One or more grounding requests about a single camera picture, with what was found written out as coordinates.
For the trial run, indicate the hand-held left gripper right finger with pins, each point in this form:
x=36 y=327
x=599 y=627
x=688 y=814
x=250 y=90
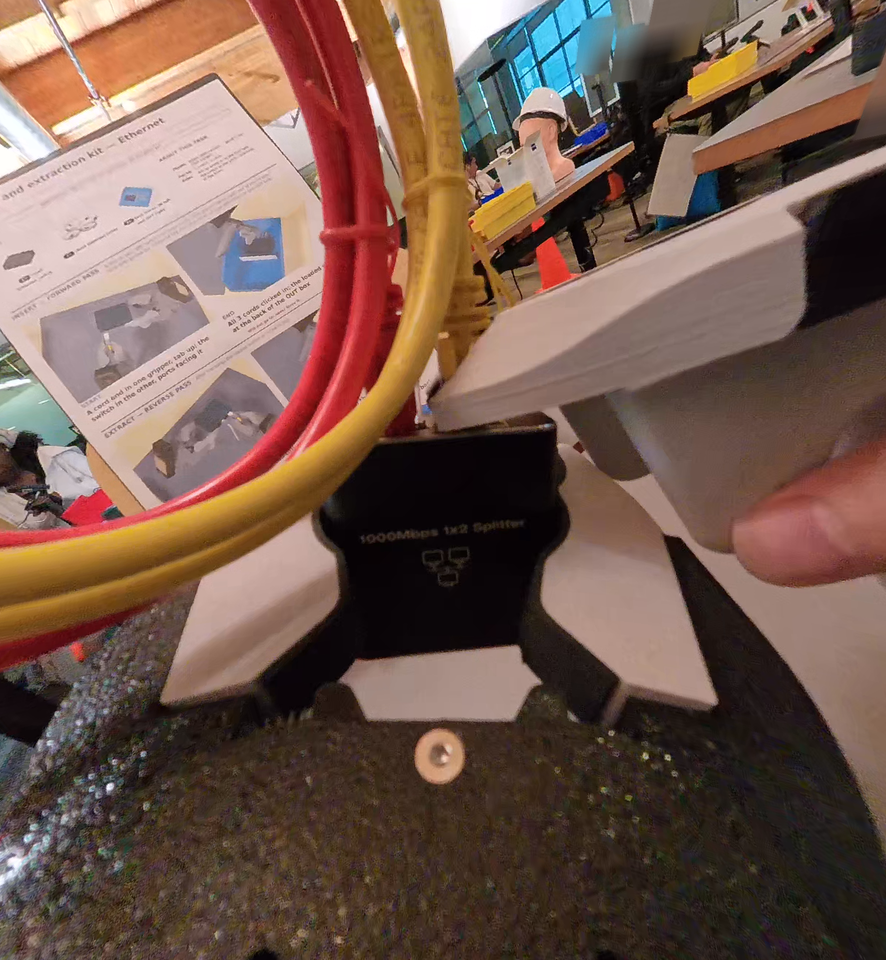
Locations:
x=623 y=600

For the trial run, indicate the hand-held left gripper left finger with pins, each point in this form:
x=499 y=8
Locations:
x=247 y=630

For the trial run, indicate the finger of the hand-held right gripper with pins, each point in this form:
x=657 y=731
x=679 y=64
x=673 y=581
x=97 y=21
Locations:
x=623 y=337

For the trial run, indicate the black ethernet splitter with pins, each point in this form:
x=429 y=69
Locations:
x=443 y=600

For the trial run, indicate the person's right hand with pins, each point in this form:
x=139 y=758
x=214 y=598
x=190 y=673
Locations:
x=825 y=510

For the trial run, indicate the orange traffic cone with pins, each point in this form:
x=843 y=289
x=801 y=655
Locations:
x=555 y=262

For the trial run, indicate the grey desk wood edge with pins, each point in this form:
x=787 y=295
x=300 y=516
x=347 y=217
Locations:
x=788 y=112
x=593 y=172

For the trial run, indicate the yellow plastic bin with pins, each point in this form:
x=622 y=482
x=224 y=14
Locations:
x=503 y=210
x=724 y=71

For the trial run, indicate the white carton box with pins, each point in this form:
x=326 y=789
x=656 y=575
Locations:
x=525 y=169

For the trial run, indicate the mannequin head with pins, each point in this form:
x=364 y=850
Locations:
x=548 y=150

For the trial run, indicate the white hard hat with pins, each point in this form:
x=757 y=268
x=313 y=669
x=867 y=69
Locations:
x=540 y=105

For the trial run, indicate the printed instruction board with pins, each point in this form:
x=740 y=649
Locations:
x=150 y=300

